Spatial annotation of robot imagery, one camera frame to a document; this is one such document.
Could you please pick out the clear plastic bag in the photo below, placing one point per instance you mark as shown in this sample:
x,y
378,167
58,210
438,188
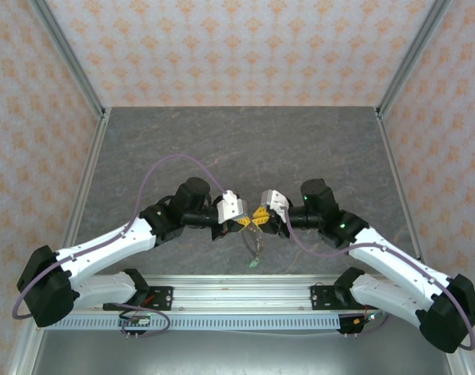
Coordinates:
x,y
258,244

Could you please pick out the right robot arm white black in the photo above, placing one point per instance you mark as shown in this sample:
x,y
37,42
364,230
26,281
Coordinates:
x,y
393,258

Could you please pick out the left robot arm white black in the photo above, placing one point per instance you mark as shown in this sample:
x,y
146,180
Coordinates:
x,y
108,246

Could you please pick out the black mounting plate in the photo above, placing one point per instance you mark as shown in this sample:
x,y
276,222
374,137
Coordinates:
x,y
319,297
163,297

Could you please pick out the grey metal panel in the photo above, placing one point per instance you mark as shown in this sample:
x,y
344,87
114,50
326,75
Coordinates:
x,y
241,351

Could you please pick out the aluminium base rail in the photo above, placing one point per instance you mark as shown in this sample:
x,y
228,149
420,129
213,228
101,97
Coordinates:
x,y
241,293

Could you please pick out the aluminium table side rail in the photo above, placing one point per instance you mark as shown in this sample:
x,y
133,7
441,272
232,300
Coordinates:
x,y
98,136
390,156

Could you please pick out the aluminium frame post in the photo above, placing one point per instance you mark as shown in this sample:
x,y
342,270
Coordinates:
x,y
410,58
70,58

